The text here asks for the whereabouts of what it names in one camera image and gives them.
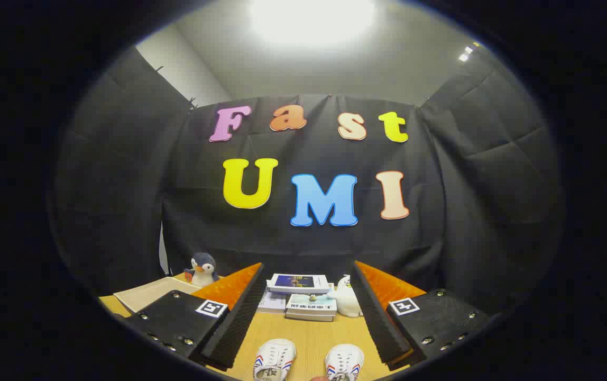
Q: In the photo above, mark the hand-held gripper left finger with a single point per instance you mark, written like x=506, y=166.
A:
x=240, y=317

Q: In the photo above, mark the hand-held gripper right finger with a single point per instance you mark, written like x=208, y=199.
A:
x=377, y=317

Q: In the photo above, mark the white canvas shoe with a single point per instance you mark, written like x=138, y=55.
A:
x=345, y=359
x=276, y=355

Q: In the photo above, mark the cream fabric storage box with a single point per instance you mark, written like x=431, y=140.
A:
x=150, y=293

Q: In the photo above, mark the white duck plush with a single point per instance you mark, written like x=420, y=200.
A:
x=347, y=301

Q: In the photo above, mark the grey white penguin plush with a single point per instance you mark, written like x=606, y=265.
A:
x=204, y=269

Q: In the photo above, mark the book with light blue cover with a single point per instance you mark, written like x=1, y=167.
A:
x=311, y=303

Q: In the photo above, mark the book with blue picture cover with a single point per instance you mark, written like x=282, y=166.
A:
x=298, y=282

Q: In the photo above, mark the white book under stack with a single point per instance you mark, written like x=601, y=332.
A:
x=309, y=317

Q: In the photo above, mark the black backdrop cloth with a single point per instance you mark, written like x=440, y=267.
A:
x=203, y=227

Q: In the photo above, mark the large ceiling light panel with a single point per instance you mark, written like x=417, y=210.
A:
x=311, y=18

